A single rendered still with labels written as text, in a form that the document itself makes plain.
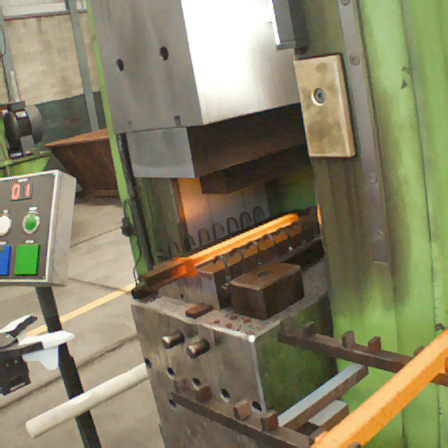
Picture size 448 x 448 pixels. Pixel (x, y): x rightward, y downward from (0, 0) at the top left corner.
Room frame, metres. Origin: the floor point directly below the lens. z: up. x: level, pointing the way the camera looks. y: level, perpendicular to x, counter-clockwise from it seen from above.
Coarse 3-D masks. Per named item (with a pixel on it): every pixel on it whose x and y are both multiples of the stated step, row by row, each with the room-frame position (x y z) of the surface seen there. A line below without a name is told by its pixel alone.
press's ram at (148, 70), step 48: (96, 0) 1.26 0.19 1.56; (144, 0) 1.13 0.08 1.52; (192, 0) 1.07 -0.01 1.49; (240, 0) 1.14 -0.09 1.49; (144, 48) 1.15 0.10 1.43; (192, 48) 1.05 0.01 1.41; (240, 48) 1.13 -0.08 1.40; (144, 96) 1.17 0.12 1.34; (192, 96) 1.06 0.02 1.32; (240, 96) 1.12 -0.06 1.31; (288, 96) 1.20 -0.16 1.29
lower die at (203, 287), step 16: (304, 208) 1.42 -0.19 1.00; (256, 224) 1.44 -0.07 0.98; (288, 224) 1.31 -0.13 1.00; (304, 224) 1.31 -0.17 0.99; (224, 240) 1.31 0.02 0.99; (256, 240) 1.24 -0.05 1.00; (176, 256) 1.28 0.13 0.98; (224, 256) 1.17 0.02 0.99; (240, 256) 1.16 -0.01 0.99; (256, 256) 1.17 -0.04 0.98; (272, 256) 1.19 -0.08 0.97; (320, 256) 1.29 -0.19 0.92; (208, 272) 1.10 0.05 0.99; (224, 272) 1.11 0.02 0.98; (240, 272) 1.13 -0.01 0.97; (160, 288) 1.23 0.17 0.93; (176, 288) 1.19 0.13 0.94; (192, 288) 1.14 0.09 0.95; (208, 288) 1.11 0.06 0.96; (208, 304) 1.11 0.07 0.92; (224, 304) 1.10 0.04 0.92
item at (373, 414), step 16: (432, 352) 0.65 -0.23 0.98; (416, 368) 0.62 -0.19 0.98; (432, 368) 0.62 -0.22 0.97; (400, 384) 0.59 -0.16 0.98; (416, 384) 0.60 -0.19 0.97; (368, 400) 0.57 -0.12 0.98; (384, 400) 0.57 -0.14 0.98; (400, 400) 0.57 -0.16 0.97; (352, 416) 0.55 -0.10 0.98; (368, 416) 0.54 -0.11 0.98; (384, 416) 0.55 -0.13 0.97; (336, 432) 0.53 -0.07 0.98; (352, 432) 0.52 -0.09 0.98; (368, 432) 0.53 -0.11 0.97
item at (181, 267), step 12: (288, 216) 1.35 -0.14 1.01; (264, 228) 1.28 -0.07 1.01; (276, 228) 1.30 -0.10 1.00; (228, 240) 1.24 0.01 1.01; (240, 240) 1.23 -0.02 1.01; (204, 252) 1.18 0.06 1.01; (216, 252) 1.18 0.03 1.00; (168, 264) 1.13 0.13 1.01; (180, 264) 1.12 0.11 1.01; (192, 264) 1.13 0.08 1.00; (144, 276) 1.08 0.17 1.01; (156, 276) 1.08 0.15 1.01; (168, 276) 1.11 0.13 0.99; (180, 276) 1.12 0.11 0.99; (192, 276) 1.12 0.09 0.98; (144, 288) 1.09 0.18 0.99; (156, 288) 1.08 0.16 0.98
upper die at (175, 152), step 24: (240, 120) 1.18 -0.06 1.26; (264, 120) 1.22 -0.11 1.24; (288, 120) 1.27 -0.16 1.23; (144, 144) 1.19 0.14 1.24; (168, 144) 1.13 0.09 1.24; (192, 144) 1.09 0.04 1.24; (216, 144) 1.13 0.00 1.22; (240, 144) 1.17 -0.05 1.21; (264, 144) 1.21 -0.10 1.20; (288, 144) 1.26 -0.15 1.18; (144, 168) 1.21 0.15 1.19; (168, 168) 1.14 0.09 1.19; (192, 168) 1.09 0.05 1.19; (216, 168) 1.12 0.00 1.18
